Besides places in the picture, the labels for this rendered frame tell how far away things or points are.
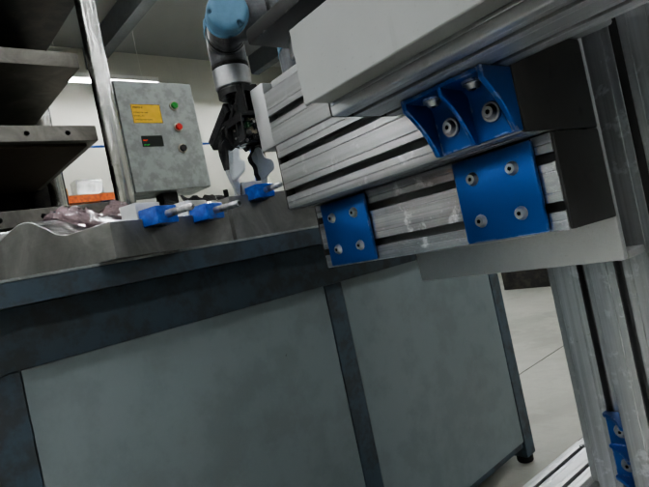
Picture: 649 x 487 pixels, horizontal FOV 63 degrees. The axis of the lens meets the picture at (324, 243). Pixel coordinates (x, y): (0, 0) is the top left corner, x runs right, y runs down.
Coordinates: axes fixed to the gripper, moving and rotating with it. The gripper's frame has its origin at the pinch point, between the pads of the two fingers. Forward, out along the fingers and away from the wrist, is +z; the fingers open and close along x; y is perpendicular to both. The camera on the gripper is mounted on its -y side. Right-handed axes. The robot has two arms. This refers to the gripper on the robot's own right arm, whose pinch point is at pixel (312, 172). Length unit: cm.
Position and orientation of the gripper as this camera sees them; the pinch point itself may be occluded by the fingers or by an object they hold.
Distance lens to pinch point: 139.0
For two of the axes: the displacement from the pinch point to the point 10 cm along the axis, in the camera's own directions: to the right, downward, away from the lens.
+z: 2.1, 9.8, -0.1
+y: 6.5, -1.5, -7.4
